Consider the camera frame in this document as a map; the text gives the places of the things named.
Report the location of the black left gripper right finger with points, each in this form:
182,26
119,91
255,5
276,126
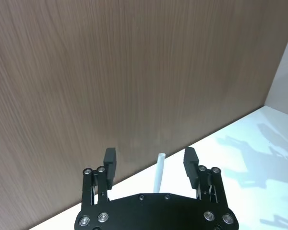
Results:
190,167

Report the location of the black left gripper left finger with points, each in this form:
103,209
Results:
110,167

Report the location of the white plastic tube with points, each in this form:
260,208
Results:
159,175

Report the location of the white table cloth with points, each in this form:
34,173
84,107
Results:
244,153

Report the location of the white curtain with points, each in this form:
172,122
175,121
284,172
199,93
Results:
286,79

